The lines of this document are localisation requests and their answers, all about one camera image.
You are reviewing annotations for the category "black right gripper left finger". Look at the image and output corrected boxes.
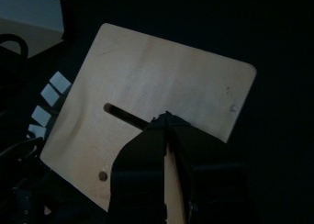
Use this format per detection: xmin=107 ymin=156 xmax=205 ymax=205
xmin=107 ymin=113 xmax=170 ymax=224

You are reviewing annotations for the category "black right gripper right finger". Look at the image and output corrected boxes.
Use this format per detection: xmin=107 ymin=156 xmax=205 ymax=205
xmin=165 ymin=110 xmax=261 ymax=224

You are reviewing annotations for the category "light wooden drawer front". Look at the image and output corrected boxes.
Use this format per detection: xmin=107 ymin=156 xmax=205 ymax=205
xmin=39 ymin=22 xmax=258 ymax=224

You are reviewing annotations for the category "white box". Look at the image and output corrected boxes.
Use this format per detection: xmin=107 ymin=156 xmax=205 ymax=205
xmin=0 ymin=0 xmax=67 ymax=59

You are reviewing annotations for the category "black cable loop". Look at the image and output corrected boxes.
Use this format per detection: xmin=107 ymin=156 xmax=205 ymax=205
xmin=0 ymin=33 xmax=30 ymax=63

